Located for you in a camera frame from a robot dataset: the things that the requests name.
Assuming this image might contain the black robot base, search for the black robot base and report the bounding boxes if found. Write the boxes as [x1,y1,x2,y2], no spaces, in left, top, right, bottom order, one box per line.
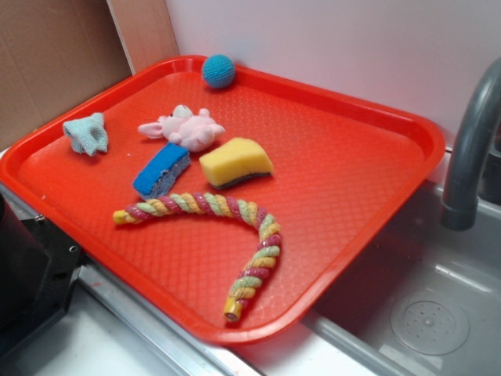
[1,198,81,358]

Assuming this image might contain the light blue cloth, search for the light blue cloth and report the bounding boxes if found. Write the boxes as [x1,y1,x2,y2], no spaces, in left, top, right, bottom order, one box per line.
[63,113,108,157]

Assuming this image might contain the yellow sponge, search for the yellow sponge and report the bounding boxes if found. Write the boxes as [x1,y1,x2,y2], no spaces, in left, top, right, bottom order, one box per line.
[199,137,274,189]

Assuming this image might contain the pink plush bunny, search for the pink plush bunny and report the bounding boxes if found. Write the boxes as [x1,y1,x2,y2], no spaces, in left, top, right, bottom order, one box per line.
[138,105,225,153]

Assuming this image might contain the blue sponge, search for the blue sponge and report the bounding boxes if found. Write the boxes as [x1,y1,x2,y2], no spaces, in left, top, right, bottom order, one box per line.
[132,143,191,200]

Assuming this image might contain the red plastic tray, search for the red plastic tray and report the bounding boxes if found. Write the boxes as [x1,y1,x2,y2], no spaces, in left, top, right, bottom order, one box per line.
[1,56,445,345]

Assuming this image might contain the blue knitted ball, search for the blue knitted ball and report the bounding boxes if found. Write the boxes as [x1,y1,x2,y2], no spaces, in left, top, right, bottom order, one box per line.
[202,55,236,89]

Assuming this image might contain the grey plastic sink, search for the grey plastic sink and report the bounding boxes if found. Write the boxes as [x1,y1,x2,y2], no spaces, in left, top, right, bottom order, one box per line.
[235,168,500,375]

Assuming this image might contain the grey faucet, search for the grey faucet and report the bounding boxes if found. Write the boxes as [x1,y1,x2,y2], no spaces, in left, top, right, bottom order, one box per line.
[440,60,500,231]

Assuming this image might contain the brown cardboard panel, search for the brown cardboard panel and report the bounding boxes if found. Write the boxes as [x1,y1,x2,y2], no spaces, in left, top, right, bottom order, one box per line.
[1,1,178,150]

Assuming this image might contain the multicolour twisted rope toy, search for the multicolour twisted rope toy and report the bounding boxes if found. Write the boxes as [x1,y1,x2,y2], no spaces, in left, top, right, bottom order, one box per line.
[113,193,282,323]

